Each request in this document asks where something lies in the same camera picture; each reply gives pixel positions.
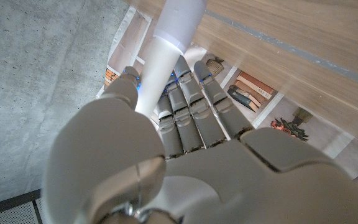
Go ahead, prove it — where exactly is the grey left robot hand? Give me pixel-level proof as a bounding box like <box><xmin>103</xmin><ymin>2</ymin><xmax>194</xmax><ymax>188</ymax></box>
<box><xmin>40</xmin><ymin>55</ymin><xmax>358</xmax><ymax>224</ymax></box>

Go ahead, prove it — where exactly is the white PVC pipe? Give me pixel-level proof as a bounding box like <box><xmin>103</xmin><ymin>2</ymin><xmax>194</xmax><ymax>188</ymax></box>
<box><xmin>134</xmin><ymin>0</ymin><xmax>208</xmax><ymax>121</ymax></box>

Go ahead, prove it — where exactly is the printed bookshelf backdrop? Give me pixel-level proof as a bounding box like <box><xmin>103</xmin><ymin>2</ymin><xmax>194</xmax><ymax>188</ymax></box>
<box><xmin>96</xmin><ymin>6</ymin><xmax>358</xmax><ymax>203</ymax></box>

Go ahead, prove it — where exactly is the black framed perforated panel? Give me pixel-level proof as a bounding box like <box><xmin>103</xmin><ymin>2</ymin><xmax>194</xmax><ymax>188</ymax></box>
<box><xmin>0</xmin><ymin>189</ymin><xmax>43</xmax><ymax>224</ymax></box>

